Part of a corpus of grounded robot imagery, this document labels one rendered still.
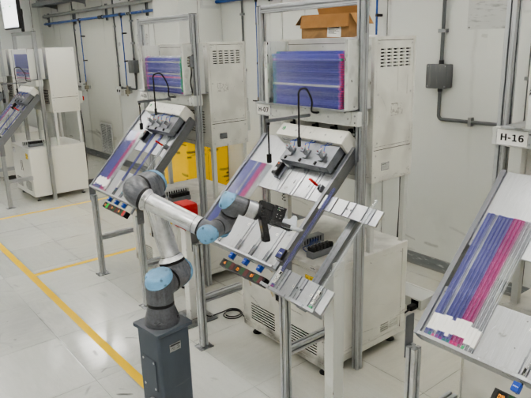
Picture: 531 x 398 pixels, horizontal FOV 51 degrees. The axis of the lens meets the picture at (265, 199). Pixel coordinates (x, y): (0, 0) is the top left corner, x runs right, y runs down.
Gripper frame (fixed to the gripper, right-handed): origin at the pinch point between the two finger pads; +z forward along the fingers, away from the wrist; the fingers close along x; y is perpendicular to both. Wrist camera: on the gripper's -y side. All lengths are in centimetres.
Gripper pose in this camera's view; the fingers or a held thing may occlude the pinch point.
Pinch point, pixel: (297, 231)
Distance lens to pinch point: 236.1
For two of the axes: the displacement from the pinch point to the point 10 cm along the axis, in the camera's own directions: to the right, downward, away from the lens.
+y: 3.2, -9.4, 1.3
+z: 9.1, 3.5, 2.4
